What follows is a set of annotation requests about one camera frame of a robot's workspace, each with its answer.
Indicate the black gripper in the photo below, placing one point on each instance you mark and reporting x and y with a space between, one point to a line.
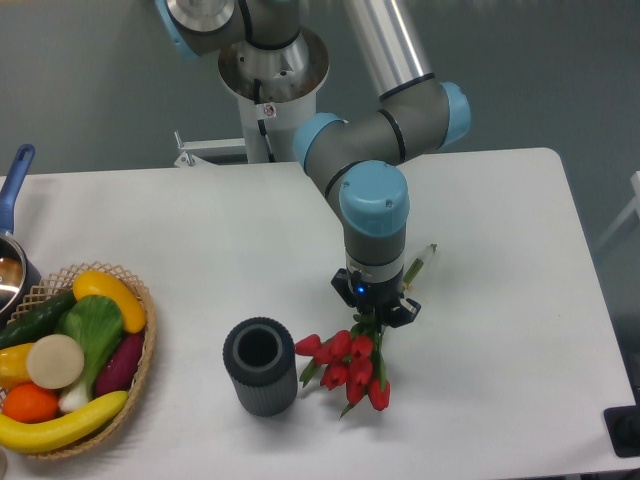
381 298

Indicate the red tulip bouquet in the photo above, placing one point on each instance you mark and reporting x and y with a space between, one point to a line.
352 359

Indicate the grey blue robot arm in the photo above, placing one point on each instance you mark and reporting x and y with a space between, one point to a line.
355 166

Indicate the dark grey ribbed vase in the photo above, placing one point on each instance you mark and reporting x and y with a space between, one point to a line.
259 357

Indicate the purple sweet potato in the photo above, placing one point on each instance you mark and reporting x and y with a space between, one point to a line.
119 371

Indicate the black device at edge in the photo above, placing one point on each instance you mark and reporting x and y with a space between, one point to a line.
623 429

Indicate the green bok choy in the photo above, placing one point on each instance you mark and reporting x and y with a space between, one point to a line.
96 324

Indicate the woven wicker basket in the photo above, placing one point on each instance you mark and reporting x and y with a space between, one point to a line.
62 281

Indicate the beige round slice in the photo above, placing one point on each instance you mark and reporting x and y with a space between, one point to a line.
55 361

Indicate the green cucumber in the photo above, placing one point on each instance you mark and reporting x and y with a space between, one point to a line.
38 322

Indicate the orange fruit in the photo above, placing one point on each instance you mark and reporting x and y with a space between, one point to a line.
29 403

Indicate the yellow bell pepper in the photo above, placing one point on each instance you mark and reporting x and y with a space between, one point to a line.
13 370

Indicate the yellow banana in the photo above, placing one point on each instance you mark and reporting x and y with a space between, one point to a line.
60 432

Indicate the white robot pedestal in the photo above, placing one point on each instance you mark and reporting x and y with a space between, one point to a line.
275 92

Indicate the white frame at right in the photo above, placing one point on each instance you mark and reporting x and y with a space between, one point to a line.
623 224

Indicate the blue handled saucepan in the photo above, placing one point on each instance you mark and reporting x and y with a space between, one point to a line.
18 274

